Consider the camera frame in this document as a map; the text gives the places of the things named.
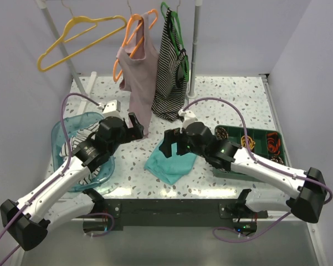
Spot yellow clothes hanger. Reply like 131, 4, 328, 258
37, 1, 127, 72

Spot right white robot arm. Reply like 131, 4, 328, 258
159, 122, 329, 223

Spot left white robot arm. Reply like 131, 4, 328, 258
0, 112, 144, 251

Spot pink tank top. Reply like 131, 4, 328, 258
116, 12, 159, 136

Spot green clothes hanger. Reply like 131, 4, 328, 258
171, 1, 189, 81

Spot orange clothes hanger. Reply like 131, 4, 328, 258
112, 0, 158, 83

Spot teal folded cloth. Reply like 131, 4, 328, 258
144, 140, 197, 185

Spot right rack pole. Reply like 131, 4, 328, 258
187, 0, 203, 99

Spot rack pole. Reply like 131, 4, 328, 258
187, 0, 203, 99
34, 0, 98, 111

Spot teal transparent plastic bin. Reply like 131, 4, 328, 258
51, 112, 115, 192

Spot green compartment tray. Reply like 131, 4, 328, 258
213, 125, 286, 182

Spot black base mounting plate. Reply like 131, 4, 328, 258
91, 199, 268, 231

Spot left rack pole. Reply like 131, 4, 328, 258
34, 0, 98, 111

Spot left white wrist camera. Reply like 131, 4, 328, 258
98, 100, 121, 119

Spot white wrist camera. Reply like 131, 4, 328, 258
178, 109, 197, 129
98, 100, 121, 119

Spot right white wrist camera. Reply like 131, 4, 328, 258
178, 109, 197, 129

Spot yellow hair ties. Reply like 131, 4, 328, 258
240, 135, 257, 152

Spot orange black hair ties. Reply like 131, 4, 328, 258
265, 132, 282, 156

